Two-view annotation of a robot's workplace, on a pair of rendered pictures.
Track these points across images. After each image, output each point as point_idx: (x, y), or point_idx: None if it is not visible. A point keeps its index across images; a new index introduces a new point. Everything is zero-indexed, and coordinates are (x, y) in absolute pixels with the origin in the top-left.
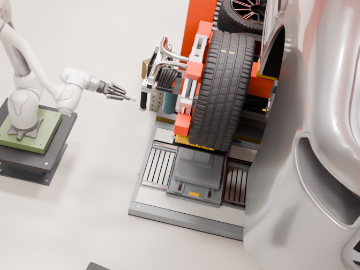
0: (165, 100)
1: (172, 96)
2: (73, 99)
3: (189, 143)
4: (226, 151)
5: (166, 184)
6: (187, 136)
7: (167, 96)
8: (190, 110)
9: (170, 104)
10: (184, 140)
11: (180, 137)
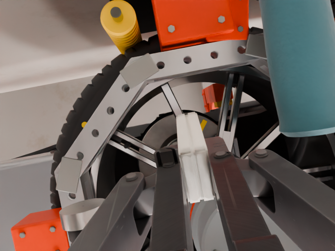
0: (277, 24)
1: (269, 76)
2: None
3: (63, 125)
4: (141, 33)
5: None
6: (126, 44)
7: (275, 64)
8: (214, 70)
9: (261, 19)
10: (110, 38)
11: (114, 38)
